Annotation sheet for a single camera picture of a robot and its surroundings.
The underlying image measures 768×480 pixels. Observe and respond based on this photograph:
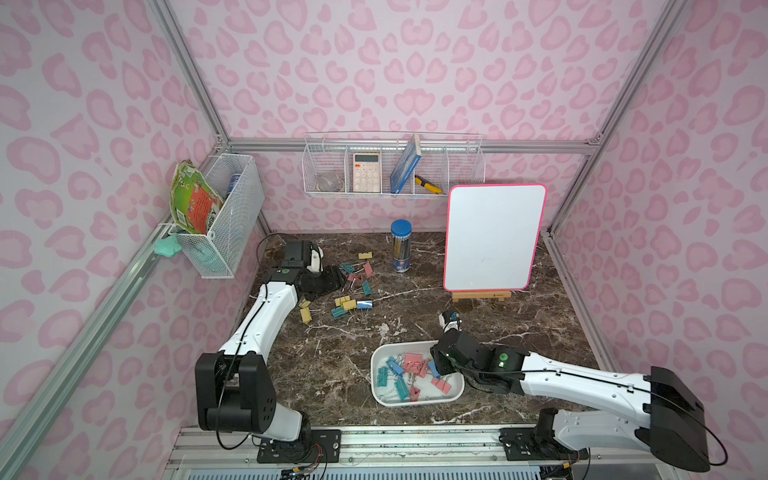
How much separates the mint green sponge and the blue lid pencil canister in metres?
0.56

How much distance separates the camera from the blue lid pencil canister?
38.2 inches

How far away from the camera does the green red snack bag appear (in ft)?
2.23

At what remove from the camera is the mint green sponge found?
0.63 metres

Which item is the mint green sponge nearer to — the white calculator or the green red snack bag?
the green red snack bag
